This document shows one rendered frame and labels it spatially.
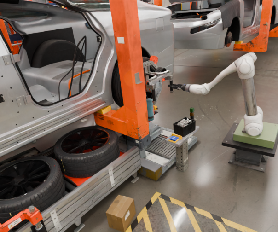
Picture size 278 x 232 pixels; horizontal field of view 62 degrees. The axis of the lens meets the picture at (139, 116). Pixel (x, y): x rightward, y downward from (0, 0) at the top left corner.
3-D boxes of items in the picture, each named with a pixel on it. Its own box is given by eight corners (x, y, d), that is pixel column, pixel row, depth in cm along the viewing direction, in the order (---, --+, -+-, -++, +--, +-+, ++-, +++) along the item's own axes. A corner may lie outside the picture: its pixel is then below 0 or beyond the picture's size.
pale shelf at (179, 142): (186, 125, 268) (186, 123, 267) (199, 128, 258) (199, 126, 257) (165, 142, 240) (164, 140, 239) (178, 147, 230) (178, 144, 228)
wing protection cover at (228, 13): (226, 25, 515) (228, -1, 493) (240, 25, 496) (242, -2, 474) (212, 30, 468) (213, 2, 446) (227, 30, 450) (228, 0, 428)
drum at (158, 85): (148, 89, 287) (147, 78, 280) (162, 91, 273) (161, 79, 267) (141, 92, 277) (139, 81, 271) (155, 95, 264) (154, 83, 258)
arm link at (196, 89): (188, 93, 255) (193, 94, 265) (201, 95, 245) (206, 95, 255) (189, 83, 253) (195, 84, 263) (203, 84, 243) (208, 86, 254)
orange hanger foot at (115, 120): (106, 118, 282) (101, 91, 268) (138, 129, 250) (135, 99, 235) (95, 124, 271) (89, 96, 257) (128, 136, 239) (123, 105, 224)
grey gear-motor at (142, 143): (128, 144, 308) (124, 120, 293) (153, 153, 282) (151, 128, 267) (118, 150, 296) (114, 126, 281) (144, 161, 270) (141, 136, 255)
